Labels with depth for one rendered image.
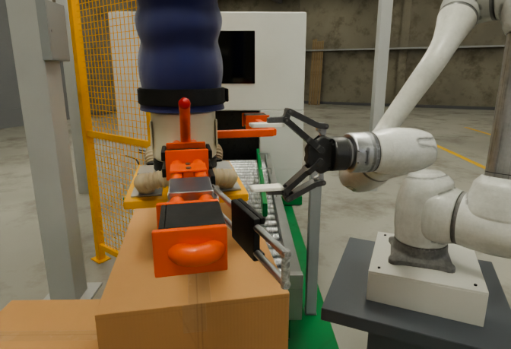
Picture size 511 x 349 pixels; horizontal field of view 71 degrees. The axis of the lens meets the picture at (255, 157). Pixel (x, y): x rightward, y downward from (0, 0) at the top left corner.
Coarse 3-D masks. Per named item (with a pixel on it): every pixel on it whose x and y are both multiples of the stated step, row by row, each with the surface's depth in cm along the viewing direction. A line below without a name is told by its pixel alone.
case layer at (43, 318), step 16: (16, 304) 138; (32, 304) 138; (48, 304) 138; (64, 304) 138; (80, 304) 138; (96, 304) 138; (0, 320) 129; (16, 320) 129; (32, 320) 129; (48, 320) 129; (64, 320) 129; (80, 320) 129; (0, 336) 121; (16, 336) 121; (32, 336) 121; (48, 336) 121; (64, 336) 121; (80, 336) 121; (96, 336) 121
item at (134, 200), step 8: (128, 192) 87; (136, 192) 85; (152, 192) 85; (160, 192) 86; (128, 200) 82; (136, 200) 82; (144, 200) 82; (152, 200) 82; (160, 200) 83; (168, 200) 84; (128, 208) 81; (136, 208) 82
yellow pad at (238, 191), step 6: (240, 180) 97; (216, 186) 90; (234, 186) 90; (240, 186) 92; (228, 192) 87; (234, 192) 87; (240, 192) 87; (246, 192) 87; (234, 198) 86; (246, 198) 87
